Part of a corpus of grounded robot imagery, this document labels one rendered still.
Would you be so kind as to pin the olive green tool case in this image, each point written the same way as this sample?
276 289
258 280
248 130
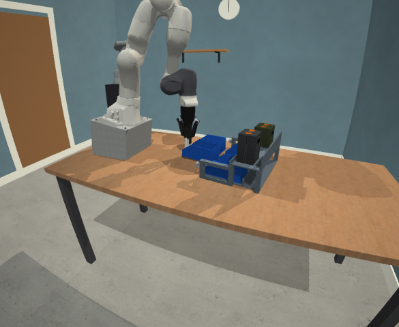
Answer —
267 133

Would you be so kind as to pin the blue open-front bin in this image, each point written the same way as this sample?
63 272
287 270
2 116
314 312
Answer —
232 150
217 140
202 150
224 159

